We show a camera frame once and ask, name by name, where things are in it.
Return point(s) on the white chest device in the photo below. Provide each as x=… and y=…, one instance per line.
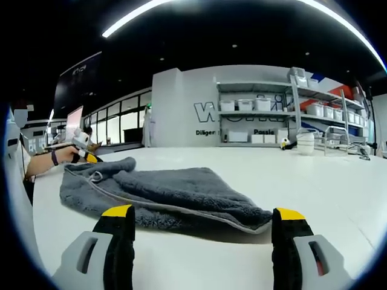
x=12, y=139

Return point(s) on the grey fluffy towel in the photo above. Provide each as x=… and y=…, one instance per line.
x=169, y=193

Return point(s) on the white coat on stand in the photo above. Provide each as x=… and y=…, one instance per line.
x=148, y=127

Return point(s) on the row of white storage bins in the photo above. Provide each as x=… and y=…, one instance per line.
x=260, y=104

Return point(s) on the purple wristband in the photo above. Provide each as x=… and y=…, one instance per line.
x=55, y=157

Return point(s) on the person's left hand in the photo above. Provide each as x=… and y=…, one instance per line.
x=68, y=155

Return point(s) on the spare gripper with yellow tips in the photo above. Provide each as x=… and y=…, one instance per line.
x=285, y=144

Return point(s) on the dark cabinet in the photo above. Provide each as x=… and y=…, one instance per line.
x=133, y=135

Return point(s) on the long ceiling light strip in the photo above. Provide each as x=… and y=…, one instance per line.
x=130, y=18

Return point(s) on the dark overhead display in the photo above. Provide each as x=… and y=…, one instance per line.
x=78, y=81

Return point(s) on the white bucket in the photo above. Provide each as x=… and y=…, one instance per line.
x=305, y=144

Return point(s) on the pink lit screen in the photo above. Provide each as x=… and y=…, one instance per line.
x=74, y=122

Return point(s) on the grey metal shelf rack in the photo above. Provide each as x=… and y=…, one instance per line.
x=290, y=114

